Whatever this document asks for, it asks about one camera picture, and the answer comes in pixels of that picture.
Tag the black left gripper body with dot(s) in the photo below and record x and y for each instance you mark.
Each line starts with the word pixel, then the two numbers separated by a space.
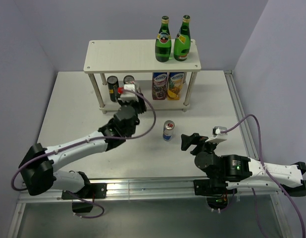
pixel 132 131

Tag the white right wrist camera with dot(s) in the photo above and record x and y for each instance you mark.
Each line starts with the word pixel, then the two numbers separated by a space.
pixel 217 135

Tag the aluminium front rail frame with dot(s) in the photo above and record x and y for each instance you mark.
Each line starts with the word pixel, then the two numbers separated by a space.
pixel 139 189

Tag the blue silver can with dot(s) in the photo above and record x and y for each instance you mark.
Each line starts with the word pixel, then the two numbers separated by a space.
pixel 168 130

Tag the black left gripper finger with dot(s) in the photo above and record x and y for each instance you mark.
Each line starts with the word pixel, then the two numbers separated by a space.
pixel 120 101
pixel 140 105

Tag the green glass bottle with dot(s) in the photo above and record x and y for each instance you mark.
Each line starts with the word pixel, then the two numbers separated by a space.
pixel 183 40
pixel 163 41

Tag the white two-tier shelf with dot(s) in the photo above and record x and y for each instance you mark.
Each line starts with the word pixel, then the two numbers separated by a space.
pixel 136 58

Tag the yellow pineapple juice carton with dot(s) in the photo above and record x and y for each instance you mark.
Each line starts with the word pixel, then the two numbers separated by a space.
pixel 174 86

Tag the black can front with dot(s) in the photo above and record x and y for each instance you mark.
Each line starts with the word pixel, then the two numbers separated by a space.
pixel 113 85

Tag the purple grape juice carton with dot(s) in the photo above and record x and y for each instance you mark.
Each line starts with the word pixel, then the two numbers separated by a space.
pixel 159 84

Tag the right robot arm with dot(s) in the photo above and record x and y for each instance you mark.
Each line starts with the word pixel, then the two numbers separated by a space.
pixel 232 173

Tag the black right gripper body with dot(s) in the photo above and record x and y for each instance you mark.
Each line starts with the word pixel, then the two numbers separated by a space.
pixel 208 147

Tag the black can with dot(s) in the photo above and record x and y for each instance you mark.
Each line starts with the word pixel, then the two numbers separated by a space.
pixel 113 85
pixel 128 79

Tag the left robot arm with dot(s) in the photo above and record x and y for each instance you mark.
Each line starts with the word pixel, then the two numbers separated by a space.
pixel 41 166

